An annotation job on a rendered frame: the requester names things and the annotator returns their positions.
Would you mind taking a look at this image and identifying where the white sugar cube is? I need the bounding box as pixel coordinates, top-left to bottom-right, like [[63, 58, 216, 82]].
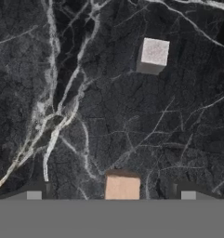
[[136, 37, 171, 76]]

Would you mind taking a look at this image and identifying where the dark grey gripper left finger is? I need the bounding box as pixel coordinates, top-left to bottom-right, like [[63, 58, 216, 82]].
[[0, 181, 53, 201]]

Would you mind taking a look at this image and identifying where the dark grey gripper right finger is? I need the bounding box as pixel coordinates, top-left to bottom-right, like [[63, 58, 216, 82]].
[[172, 181, 223, 201]]

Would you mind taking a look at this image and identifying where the tan butter cube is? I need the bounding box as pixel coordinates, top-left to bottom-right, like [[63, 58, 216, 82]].
[[104, 168, 141, 201]]

